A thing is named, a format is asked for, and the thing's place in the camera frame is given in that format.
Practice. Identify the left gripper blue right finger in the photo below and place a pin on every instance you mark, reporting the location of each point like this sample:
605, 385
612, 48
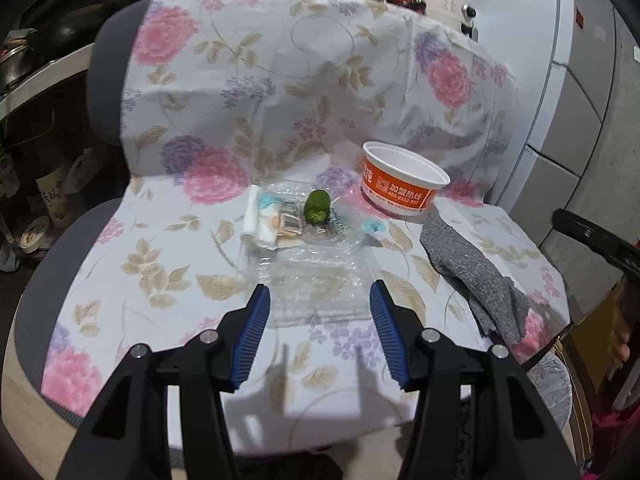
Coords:
387, 317

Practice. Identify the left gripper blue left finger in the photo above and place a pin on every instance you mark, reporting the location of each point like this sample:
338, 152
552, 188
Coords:
247, 327

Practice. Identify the clear plastic food tray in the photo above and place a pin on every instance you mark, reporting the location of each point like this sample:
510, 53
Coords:
328, 277

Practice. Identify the small snack packets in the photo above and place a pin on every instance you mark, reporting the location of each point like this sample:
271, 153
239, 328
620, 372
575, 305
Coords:
272, 221

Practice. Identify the grey fuzzy slipper insole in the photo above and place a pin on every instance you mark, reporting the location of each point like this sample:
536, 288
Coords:
497, 305

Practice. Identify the green cucumber piece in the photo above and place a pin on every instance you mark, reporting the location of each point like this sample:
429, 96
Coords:
317, 207

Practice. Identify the white orange paper bowl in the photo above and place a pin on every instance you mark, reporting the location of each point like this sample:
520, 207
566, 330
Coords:
398, 181

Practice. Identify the trash bin with liner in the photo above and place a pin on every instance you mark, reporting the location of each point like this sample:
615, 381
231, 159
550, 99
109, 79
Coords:
551, 379

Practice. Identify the white refrigerator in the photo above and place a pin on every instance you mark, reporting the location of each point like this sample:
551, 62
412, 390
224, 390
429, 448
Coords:
561, 54

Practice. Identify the floral white cloth cover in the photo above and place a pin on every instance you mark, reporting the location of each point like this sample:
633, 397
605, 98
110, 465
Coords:
243, 124

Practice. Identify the white air fryer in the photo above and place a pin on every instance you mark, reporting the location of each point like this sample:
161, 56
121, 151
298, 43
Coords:
456, 14

